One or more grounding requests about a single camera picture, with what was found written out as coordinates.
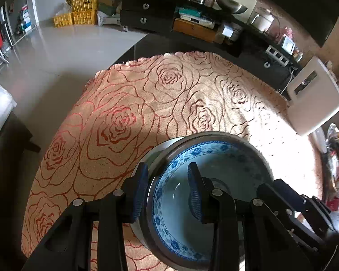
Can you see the cardboard box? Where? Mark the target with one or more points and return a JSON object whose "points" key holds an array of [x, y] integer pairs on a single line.
{"points": [[108, 2]]}

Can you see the silver media player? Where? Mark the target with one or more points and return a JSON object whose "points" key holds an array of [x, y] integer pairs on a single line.
{"points": [[196, 17]]}

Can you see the white paper bucket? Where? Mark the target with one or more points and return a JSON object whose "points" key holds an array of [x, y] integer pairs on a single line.
{"points": [[236, 32]]}

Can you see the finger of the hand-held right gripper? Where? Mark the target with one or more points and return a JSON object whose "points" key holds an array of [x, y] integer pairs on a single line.
{"points": [[293, 193], [273, 200]]}

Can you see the white board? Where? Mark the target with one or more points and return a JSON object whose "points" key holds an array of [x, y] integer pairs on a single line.
{"points": [[251, 4]]}

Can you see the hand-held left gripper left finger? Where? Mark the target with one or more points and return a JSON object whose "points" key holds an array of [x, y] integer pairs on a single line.
{"points": [[139, 192]]}

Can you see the small white plate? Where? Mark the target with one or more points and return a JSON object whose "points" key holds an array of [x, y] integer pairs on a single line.
{"points": [[318, 139]]}

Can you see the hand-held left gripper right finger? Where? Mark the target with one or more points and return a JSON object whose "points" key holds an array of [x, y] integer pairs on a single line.
{"points": [[194, 192]]}

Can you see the black tv cabinet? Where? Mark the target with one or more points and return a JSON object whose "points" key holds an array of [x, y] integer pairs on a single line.
{"points": [[135, 14]]}

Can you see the yellow plastic crate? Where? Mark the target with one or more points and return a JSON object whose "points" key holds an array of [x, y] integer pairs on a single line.
{"points": [[84, 17], [63, 20], [84, 3]]}

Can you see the rose patterned tablecloth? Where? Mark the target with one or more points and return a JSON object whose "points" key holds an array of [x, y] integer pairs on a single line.
{"points": [[115, 124]]}

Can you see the stack of boxes on shelf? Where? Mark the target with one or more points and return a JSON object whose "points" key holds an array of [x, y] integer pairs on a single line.
{"points": [[23, 19]]}

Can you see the brown wooden box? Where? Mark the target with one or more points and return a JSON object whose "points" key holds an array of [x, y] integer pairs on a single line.
{"points": [[194, 31]]}

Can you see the large stainless steel bowl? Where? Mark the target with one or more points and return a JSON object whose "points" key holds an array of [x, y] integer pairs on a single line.
{"points": [[161, 158]]}

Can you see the white plastic basket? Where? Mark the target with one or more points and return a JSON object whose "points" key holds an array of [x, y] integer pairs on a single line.
{"points": [[108, 19]]}

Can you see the black television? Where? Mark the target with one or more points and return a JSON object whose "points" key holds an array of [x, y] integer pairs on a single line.
{"points": [[299, 2]]}

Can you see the steel bowl on cabinet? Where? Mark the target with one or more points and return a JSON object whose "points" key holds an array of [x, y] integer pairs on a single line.
{"points": [[231, 4]]}

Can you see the white rice cooker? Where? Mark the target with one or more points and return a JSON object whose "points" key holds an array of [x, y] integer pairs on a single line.
{"points": [[263, 19]]}

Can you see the blue patterned ceramic bowl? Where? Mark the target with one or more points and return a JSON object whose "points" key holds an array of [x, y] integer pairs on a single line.
{"points": [[172, 211]]}

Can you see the white and brown chair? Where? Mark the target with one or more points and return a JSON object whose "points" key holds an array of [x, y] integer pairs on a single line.
{"points": [[0, 104]]}

